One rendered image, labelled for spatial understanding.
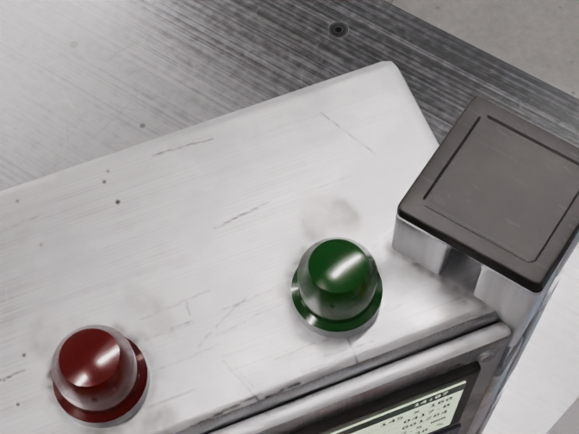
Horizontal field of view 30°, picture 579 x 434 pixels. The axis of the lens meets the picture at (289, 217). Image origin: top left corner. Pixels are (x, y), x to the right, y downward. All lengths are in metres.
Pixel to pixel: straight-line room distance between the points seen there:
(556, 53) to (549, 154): 1.90
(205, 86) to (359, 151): 0.80
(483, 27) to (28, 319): 1.95
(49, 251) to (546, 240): 0.14
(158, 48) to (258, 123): 0.82
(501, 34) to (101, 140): 1.26
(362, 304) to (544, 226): 0.05
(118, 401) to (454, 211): 0.10
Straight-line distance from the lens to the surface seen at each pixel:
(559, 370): 1.01
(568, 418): 0.88
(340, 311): 0.29
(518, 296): 0.30
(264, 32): 1.16
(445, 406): 0.35
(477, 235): 0.29
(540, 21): 2.25
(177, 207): 0.33
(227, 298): 0.31
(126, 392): 0.29
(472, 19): 2.23
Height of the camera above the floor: 1.76
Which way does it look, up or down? 63 degrees down
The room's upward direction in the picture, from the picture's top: 3 degrees counter-clockwise
